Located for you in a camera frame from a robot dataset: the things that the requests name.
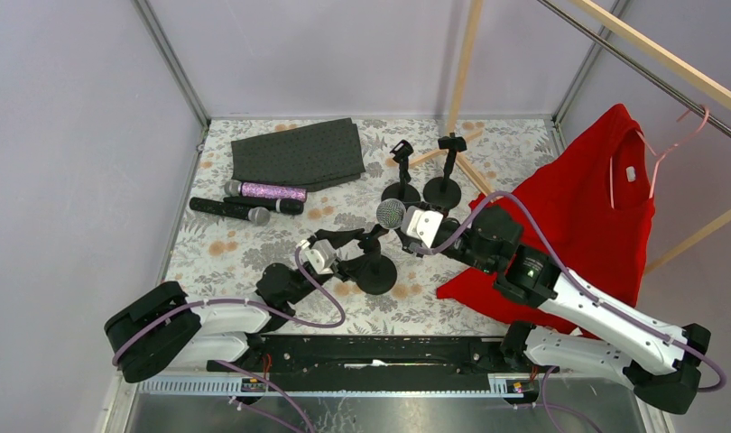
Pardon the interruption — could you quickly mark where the black mic stand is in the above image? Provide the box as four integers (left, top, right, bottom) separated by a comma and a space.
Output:
381, 140, 421, 203
422, 133, 467, 210
353, 225, 397, 295

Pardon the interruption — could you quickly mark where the black microphone silver grille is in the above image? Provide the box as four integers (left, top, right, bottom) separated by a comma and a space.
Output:
375, 198, 406, 230

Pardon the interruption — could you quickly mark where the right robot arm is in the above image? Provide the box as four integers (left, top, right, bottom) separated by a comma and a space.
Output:
399, 207, 711, 415

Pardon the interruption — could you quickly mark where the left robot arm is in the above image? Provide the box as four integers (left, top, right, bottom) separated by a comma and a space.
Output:
104, 229, 375, 383

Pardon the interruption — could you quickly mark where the black microphone on table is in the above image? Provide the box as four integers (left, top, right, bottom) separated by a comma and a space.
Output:
189, 198, 271, 226

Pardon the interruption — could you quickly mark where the dark grey perforated felt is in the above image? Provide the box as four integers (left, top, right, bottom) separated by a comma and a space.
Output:
231, 118, 365, 192

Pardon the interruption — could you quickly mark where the purple glitter microphone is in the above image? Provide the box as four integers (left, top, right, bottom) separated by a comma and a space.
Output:
224, 180, 307, 202

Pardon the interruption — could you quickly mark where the red t-shirt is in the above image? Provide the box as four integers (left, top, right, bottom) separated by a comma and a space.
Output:
436, 103, 657, 342

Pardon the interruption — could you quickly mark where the pink clothes hanger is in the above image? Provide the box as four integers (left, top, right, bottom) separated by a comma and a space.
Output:
608, 105, 711, 208

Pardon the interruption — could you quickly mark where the metal hanging rod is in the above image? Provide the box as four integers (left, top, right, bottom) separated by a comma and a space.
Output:
540, 1, 705, 118

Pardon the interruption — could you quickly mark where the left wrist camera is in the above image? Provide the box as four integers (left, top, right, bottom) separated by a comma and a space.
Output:
299, 240, 339, 275

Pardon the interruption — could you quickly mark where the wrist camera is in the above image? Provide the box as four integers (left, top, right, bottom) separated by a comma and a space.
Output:
399, 203, 446, 248
299, 240, 339, 275

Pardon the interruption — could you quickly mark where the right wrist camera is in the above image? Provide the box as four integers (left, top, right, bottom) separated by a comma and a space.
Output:
399, 203, 446, 248

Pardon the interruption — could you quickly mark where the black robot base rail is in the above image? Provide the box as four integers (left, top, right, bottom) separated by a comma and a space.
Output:
207, 335, 543, 393

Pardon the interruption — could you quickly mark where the wooden clothes rack frame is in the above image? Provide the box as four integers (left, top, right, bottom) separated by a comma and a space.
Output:
408, 0, 731, 275

